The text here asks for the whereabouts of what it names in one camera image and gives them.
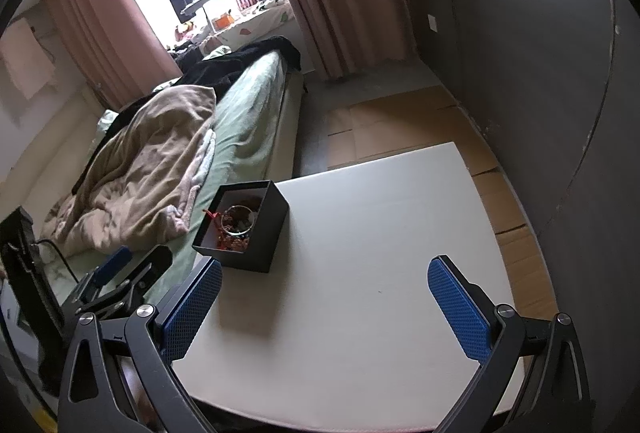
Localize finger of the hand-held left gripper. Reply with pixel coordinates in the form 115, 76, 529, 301
62, 246, 134, 314
95, 245, 174, 316

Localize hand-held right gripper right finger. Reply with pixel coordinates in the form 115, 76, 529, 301
426, 255, 592, 433

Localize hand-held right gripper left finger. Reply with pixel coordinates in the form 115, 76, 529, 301
56, 257, 224, 433

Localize pile of beaded bracelets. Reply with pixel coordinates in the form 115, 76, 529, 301
202, 208, 251, 254

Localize silver bangle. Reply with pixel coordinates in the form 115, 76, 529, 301
220, 204, 260, 235

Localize black jewelry box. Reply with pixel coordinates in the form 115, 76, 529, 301
192, 180, 290, 274

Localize beige blanket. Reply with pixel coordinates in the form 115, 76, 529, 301
40, 84, 218, 259

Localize bed with green sheet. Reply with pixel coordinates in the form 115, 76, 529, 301
42, 49, 307, 314

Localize cardboard floor sheets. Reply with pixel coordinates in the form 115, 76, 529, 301
325, 83, 558, 314

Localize black clothing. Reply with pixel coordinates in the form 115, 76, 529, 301
172, 35, 302, 86

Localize black cable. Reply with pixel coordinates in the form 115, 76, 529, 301
32, 239, 78, 286

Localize beige sheet on wall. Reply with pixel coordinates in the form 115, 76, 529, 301
0, 18, 57, 101

